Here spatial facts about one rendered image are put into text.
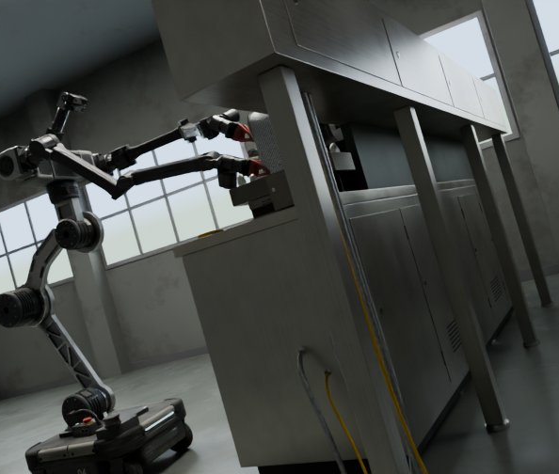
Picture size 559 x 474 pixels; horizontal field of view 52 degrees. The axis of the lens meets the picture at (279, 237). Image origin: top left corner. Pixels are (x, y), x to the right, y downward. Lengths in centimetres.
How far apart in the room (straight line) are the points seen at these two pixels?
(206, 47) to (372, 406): 81
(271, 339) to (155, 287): 473
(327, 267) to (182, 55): 54
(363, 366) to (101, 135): 596
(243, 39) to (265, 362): 110
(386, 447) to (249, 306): 83
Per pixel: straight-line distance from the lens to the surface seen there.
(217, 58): 123
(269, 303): 187
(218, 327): 201
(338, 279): 118
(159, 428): 274
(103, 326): 684
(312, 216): 119
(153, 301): 661
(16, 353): 814
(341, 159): 185
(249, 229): 187
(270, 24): 120
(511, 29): 529
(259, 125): 215
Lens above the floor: 76
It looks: 2 degrees up
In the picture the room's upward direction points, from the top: 16 degrees counter-clockwise
